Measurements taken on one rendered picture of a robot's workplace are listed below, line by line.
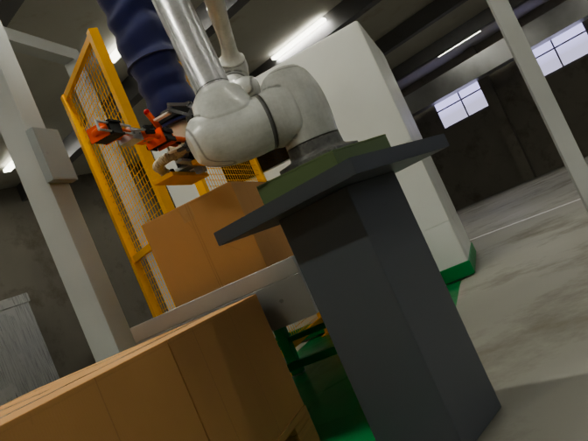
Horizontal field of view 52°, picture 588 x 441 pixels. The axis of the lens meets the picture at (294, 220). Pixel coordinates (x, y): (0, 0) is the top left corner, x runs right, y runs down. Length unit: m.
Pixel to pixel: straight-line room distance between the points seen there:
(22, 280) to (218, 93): 10.34
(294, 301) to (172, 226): 0.56
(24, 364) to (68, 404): 8.89
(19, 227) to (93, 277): 8.85
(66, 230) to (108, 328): 0.55
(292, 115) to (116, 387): 0.80
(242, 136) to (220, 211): 0.67
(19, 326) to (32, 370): 0.69
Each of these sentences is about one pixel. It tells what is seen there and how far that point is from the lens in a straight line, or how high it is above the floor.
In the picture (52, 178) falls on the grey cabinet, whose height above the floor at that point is 1.47.
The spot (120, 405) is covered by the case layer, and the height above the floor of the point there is 0.47.
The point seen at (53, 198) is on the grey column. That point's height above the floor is 1.39.
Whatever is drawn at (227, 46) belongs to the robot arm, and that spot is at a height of 1.39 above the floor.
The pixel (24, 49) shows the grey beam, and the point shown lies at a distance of 5.63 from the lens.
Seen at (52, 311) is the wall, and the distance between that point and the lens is 11.83.
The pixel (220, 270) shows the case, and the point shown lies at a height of 0.67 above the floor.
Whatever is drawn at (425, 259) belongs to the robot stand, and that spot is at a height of 0.45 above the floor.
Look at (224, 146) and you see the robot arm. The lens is 1.56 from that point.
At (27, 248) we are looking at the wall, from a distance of 12.01.
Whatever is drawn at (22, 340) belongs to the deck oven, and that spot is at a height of 1.15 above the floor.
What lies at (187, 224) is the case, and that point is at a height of 0.87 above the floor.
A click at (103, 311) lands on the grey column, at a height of 0.75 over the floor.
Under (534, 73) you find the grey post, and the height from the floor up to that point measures 1.12.
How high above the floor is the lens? 0.59
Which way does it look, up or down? 4 degrees up
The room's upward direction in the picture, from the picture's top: 24 degrees counter-clockwise
